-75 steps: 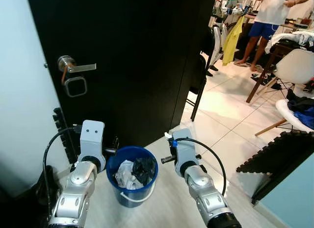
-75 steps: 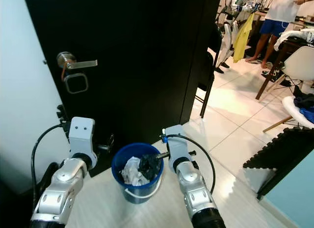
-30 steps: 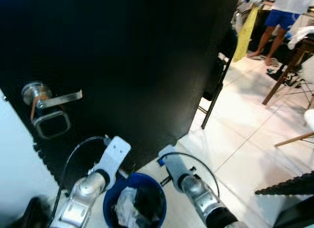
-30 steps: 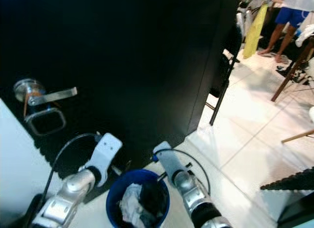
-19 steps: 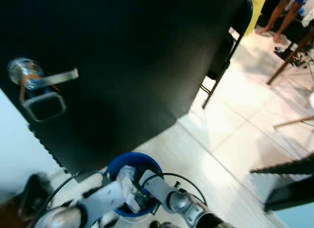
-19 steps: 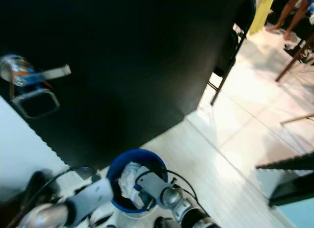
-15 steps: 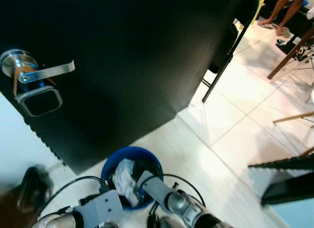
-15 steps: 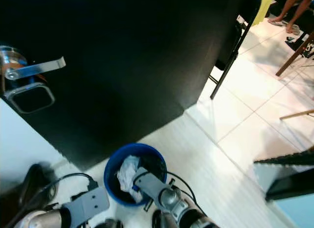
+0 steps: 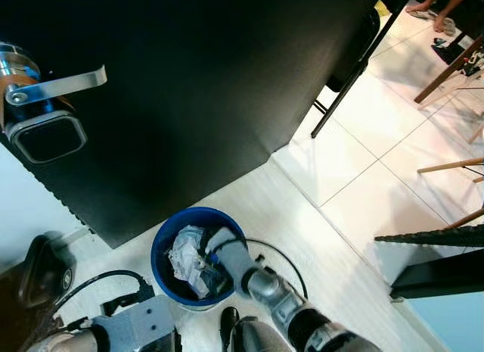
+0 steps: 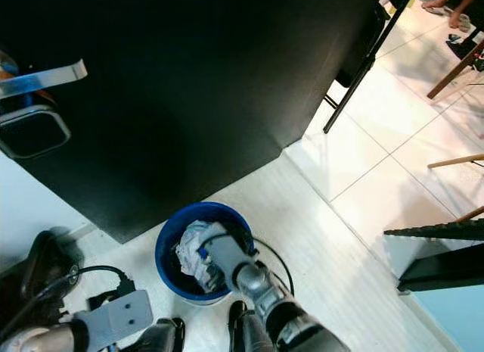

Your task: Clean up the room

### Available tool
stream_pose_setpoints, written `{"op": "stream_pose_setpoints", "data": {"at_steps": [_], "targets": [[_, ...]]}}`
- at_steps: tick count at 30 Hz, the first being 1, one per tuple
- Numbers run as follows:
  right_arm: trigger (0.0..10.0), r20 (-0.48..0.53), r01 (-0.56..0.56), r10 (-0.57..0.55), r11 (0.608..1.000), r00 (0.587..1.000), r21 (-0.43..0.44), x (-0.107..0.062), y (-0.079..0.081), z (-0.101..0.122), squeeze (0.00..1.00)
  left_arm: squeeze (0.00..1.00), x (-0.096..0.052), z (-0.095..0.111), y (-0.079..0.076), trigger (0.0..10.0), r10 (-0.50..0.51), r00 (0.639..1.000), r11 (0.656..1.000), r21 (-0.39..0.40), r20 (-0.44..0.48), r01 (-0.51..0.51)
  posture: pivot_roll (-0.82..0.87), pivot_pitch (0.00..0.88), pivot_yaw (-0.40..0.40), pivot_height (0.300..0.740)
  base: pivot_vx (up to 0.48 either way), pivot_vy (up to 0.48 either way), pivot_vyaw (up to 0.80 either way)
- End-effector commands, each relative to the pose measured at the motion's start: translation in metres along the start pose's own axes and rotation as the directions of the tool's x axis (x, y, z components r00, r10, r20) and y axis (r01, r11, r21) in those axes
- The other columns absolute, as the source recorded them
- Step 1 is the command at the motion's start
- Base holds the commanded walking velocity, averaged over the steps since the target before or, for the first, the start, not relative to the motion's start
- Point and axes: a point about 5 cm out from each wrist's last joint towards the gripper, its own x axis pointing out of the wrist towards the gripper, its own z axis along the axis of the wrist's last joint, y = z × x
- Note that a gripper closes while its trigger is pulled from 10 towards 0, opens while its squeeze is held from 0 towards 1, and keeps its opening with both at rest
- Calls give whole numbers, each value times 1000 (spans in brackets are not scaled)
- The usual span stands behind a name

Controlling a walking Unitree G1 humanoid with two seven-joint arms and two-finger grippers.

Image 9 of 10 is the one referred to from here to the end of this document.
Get blue waste bin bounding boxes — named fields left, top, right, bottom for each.
left=150, top=207, right=247, bottom=311

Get crumpled white paper rubbish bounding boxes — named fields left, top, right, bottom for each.
left=168, top=226, right=216, bottom=298

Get black rounded object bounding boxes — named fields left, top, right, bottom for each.
left=19, top=235, right=76, bottom=311

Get robot right leg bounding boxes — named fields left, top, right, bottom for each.
left=236, top=318, right=292, bottom=352

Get black furniture panel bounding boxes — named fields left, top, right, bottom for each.
left=389, top=250, right=484, bottom=300

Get black ribbed strip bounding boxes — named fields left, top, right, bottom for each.
left=374, top=225, right=484, bottom=248

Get black door lock plate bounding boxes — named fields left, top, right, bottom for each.
left=4, top=110, right=88, bottom=165

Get light wooden chair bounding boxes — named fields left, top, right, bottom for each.
left=417, top=125, right=484, bottom=230

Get black door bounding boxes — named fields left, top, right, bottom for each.
left=0, top=0, right=383, bottom=249

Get dark wooden table leg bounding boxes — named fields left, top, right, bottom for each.
left=414, top=36, right=483, bottom=104

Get white sandal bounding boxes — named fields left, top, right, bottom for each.
left=435, top=17, right=459, bottom=37

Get person's bare legs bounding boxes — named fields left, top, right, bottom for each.
left=406, top=0, right=479, bottom=33

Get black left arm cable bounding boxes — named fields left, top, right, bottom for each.
left=53, top=270, right=156, bottom=322

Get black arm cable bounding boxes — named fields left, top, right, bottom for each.
left=244, top=238, right=309, bottom=300
left=53, top=270, right=156, bottom=322

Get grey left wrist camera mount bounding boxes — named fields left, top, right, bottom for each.
left=91, top=295, right=178, bottom=352

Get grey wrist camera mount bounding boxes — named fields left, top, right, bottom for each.
left=91, top=295, right=178, bottom=352
left=204, top=226, right=254, bottom=294

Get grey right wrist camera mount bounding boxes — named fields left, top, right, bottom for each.
left=204, top=226, right=254, bottom=294

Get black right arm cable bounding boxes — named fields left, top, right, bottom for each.
left=244, top=238, right=309, bottom=300

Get silver door lever handle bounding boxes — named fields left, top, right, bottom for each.
left=0, top=42, right=108, bottom=108

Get black metal frame chair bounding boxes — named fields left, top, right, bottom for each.
left=310, top=0, right=424, bottom=139

